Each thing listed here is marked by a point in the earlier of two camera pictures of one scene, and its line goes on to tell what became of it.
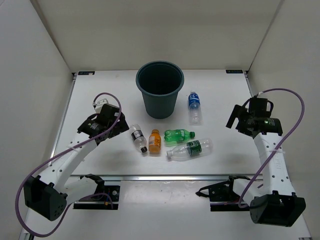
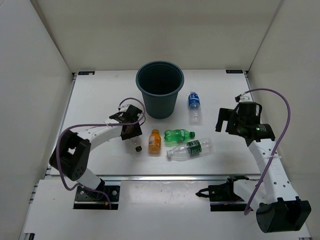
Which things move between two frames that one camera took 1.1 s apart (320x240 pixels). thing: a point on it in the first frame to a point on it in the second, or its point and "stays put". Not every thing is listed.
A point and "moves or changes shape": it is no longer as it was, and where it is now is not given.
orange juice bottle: (154, 142) stays put
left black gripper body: (120, 118) to (135, 130)
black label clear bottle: (139, 138) moves or changes shape
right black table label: (234, 71) stays put
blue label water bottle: (195, 117) stays put
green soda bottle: (177, 135) stays put
